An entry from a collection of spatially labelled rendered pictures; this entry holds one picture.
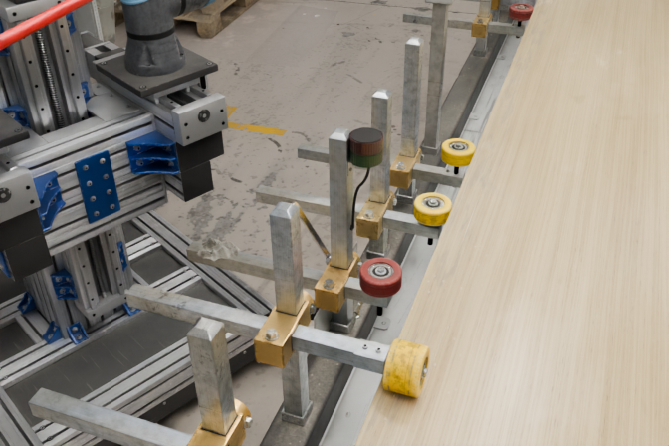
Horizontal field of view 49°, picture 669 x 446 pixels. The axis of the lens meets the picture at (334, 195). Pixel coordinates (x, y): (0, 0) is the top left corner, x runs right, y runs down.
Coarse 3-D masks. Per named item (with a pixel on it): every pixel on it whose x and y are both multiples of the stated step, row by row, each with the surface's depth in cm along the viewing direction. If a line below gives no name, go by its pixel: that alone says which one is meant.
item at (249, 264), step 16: (192, 256) 153; (240, 256) 151; (256, 256) 151; (240, 272) 151; (256, 272) 149; (272, 272) 148; (304, 272) 146; (320, 272) 146; (352, 288) 142; (384, 304) 141
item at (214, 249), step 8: (208, 240) 153; (216, 240) 155; (208, 248) 152; (216, 248) 151; (224, 248) 150; (232, 248) 151; (208, 256) 150; (216, 256) 150; (224, 256) 150; (232, 256) 150
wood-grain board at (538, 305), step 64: (576, 0) 261; (640, 0) 260; (512, 64) 217; (576, 64) 216; (640, 64) 216; (512, 128) 185; (576, 128) 184; (640, 128) 184; (512, 192) 161; (576, 192) 161; (640, 192) 161; (448, 256) 143; (512, 256) 143; (576, 256) 143; (640, 256) 143; (448, 320) 129; (512, 320) 129; (576, 320) 128; (640, 320) 128; (448, 384) 117; (512, 384) 117; (576, 384) 116; (640, 384) 116
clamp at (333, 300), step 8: (328, 264) 147; (352, 264) 146; (360, 264) 149; (328, 272) 145; (336, 272) 144; (344, 272) 144; (352, 272) 147; (320, 280) 143; (336, 280) 143; (344, 280) 143; (320, 288) 141; (336, 288) 141; (320, 296) 141; (328, 296) 141; (336, 296) 140; (320, 304) 143; (328, 304) 142; (336, 304) 141; (336, 312) 142
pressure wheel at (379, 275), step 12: (372, 264) 141; (384, 264) 141; (396, 264) 141; (360, 276) 138; (372, 276) 138; (384, 276) 138; (396, 276) 138; (372, 288) 137; (384, 288) 136; (396, 288) 138
